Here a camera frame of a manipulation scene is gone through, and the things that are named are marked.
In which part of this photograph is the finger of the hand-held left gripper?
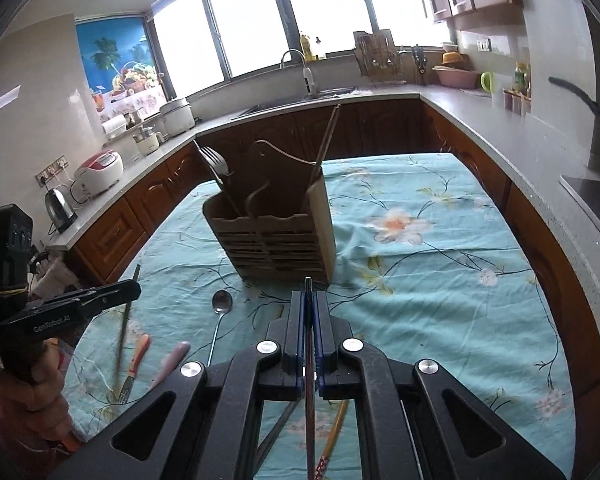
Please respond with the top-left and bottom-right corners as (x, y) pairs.
(27, 280), (142, 318)

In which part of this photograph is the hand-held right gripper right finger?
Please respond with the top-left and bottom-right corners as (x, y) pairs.
(311, 290), (568, 480)

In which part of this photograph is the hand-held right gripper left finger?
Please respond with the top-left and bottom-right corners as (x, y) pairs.
(45, 290), (310, 480)

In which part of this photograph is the steel chopstick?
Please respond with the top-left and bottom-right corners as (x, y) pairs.
(302, 276), (317, 480)

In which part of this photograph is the silver metal chopstick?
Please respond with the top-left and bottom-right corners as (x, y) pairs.
(254, 400), (301, 463)

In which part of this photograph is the wooden utensil holder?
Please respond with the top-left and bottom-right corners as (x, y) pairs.
(202, 139), (337, 292)

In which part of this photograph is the person's left hand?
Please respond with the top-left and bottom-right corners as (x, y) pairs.
(0, 342), (73, 443)

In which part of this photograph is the steel electric kettle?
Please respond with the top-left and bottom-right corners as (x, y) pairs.
(45, 186), (78, 233)

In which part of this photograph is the silver metal spoon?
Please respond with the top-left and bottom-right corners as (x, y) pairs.
(206, 290), (234, 367)

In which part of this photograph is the white and red rice cooker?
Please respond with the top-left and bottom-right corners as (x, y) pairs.
(74, 150), (125, 196)

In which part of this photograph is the teal floral tablecloth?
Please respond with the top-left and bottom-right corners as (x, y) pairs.
(62, 152), (573, 480)

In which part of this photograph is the small white electric pot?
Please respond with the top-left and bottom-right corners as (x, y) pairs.
(132, 125), (163, 156)

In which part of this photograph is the large white electric cooker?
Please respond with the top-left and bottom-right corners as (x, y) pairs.
(159, 97), (196, 137)

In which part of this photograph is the palm and fruit printed blind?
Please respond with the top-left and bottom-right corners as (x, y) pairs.
(75, 15), (166, 126)

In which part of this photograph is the steel kitchen sink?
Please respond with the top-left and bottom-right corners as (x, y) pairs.
(232, 87), (356, 118)

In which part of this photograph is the chrome sink faucet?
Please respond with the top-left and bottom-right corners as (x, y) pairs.
(280, 49), (317, 98)

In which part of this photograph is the grey countertop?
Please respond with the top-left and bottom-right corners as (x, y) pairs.
(45, 82), (600, 336)

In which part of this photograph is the wooden cutting board rack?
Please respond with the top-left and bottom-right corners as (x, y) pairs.
(352, 30), (398, 81)

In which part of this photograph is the kitchen window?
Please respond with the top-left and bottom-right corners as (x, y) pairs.
(150, 0), (456, 98)

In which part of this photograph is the pink plastic basin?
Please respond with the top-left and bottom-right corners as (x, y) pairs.
(432, 65), (481, 88)

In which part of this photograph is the black gas stove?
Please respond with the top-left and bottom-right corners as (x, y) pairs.
(560, 165), (600, 241)

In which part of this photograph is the row of spice jars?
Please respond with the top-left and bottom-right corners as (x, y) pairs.
(502, 89), (533, 116)

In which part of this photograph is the green bottle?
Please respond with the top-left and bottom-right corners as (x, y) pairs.
(513, 62), (531, 96)

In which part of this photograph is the black wok with lid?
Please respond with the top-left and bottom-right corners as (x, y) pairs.
(548, 76), (600, 126)

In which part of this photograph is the orange handled utensil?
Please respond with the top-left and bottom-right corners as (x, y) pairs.
(128, 334), (152, 378)

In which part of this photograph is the pink handled utensil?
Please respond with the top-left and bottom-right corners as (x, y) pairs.
(152, 341), (191, 388)

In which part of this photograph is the wall socket strip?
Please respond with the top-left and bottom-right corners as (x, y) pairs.
(35, 158), (71, 187)

